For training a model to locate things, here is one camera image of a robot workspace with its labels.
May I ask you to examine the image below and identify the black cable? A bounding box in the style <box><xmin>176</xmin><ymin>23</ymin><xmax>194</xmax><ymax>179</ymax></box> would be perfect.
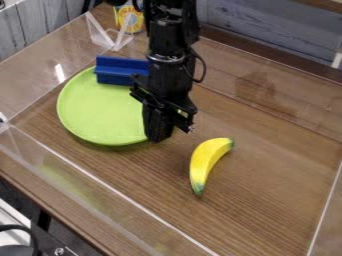
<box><xmin>0</xmin><ymin>224</ymin><xmax>40</xmax><ymax>256</ymax></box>

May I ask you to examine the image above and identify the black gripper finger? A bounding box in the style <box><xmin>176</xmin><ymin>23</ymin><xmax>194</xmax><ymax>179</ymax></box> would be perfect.
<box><xmin>143</xmin><ymin>105</ymin><xmax>174</xmax><ymax>143</ymax></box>
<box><xmin>174</xmin><ymin>109</ymin><xmax>195</xmax><ymax>133</ymax></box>

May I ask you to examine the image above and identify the blue plastic block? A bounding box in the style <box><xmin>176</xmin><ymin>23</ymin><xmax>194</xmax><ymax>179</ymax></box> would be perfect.
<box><xmin>93</xmin><ymin>56</ymin><xmax>148</xmax><ymax>86</ymax></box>

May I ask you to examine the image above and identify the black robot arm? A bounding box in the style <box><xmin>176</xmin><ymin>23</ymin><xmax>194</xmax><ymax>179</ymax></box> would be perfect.
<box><xmin>104</xmin><ymin>0</ymin><xmax>207</xmax><ymax>143</ymax></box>

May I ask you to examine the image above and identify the green round plate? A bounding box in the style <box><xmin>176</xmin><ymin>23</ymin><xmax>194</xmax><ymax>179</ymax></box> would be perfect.
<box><xmin>56</xmin><ymin>67</ymin><xmax>147</xmax><ymax>146</ymax></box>

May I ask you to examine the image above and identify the clear acrylic tray enclosure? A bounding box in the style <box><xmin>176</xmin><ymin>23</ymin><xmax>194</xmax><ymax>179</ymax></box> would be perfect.
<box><xmin>0</xmin><ymin>19</ymin><xmax>342</xmax><ymax>256</ymax></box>

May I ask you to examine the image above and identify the yellow toy banana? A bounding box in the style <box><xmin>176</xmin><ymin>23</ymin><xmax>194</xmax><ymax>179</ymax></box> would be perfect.
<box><xmin>190</xmin><ymin>138</ymin><xmax>235</xmax><ymax>196</ymax></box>

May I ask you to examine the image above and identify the black box with knob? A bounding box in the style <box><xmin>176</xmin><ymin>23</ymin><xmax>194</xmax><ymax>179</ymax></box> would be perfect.
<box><xmin>32</xmin><ymin>227</ymin><xmax>103</xmax><ymax>256</ymax></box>

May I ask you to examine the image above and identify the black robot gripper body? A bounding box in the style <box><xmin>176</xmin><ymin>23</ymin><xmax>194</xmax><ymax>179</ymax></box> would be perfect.
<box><xmin>131</xmin><ymin>54</ymin><xmax>206</xmax><ymax>117</ymax></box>

